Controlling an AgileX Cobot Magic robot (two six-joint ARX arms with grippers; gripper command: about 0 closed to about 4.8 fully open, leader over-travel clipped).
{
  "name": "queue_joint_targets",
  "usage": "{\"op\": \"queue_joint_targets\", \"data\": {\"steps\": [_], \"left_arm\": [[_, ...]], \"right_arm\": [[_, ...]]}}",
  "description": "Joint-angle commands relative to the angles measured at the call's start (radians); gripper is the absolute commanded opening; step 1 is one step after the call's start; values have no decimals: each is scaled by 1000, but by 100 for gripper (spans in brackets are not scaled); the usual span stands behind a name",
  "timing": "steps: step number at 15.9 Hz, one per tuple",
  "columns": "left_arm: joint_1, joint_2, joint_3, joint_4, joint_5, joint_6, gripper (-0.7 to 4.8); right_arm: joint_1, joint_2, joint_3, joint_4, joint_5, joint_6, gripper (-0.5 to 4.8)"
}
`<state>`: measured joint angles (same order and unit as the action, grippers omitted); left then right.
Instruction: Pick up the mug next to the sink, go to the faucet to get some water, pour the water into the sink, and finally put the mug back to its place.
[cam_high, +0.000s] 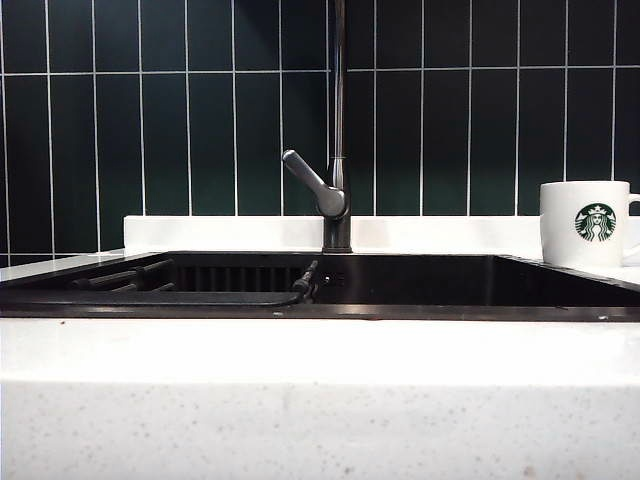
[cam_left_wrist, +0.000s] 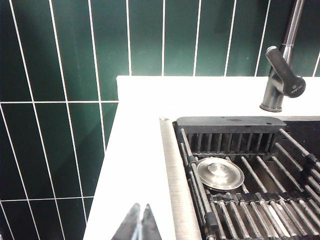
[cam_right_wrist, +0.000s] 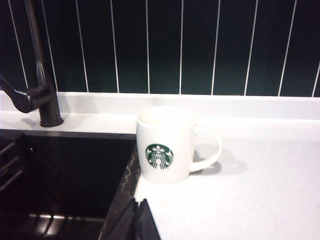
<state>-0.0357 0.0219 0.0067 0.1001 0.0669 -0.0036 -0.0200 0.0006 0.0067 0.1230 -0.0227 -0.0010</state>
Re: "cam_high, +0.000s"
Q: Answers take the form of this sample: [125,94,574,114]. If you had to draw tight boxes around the black sink basin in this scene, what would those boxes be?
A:
[0,249,640,322]

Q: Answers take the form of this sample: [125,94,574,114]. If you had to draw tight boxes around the black sink drying rack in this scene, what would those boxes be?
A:
[68,257,321,308]

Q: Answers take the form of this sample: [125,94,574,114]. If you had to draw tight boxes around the grey faucet lever handle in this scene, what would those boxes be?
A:
[281,148,350,219]

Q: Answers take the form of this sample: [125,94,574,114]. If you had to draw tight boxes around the dark metal faucet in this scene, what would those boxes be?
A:
[322,0,354,254]

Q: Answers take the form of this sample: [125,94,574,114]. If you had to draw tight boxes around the white Starbucks mug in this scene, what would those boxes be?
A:
[538,180,640,269]

